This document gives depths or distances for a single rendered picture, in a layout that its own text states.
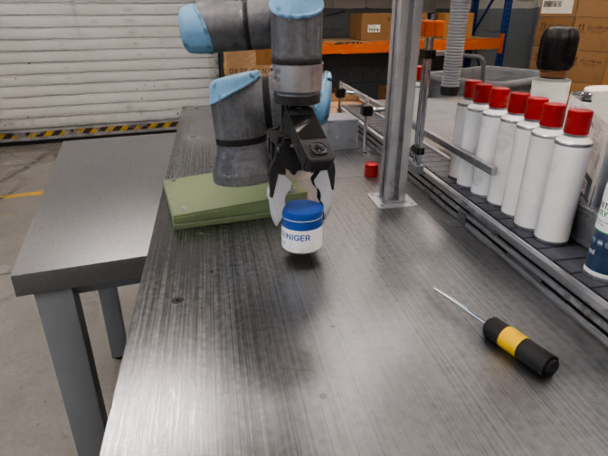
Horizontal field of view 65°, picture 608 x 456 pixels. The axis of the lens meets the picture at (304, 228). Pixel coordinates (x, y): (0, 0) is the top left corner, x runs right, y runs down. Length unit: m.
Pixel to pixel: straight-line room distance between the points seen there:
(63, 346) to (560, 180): 0.87
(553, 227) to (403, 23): 0.45
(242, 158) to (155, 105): 4.27
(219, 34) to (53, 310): 0.54
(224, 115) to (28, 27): 4.32
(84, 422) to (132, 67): 4.43
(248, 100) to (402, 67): 0.32
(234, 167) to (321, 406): 0.64
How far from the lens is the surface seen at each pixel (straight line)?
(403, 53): 0.99
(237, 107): 1.05
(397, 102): 1.00
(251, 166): 1.06
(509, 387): 0.62
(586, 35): 4.73
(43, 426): 1.86
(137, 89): 5.29
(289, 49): 0.72
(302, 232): 0.77
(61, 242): 0.98
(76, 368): 1.02
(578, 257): 0.83
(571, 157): 0.80
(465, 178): 1.04
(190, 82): 5.31
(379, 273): 0.79
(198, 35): 0.83
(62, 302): 0.94
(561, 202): 0.82
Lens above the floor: 1.22
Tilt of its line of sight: 25 degrees down
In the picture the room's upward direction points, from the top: straight up
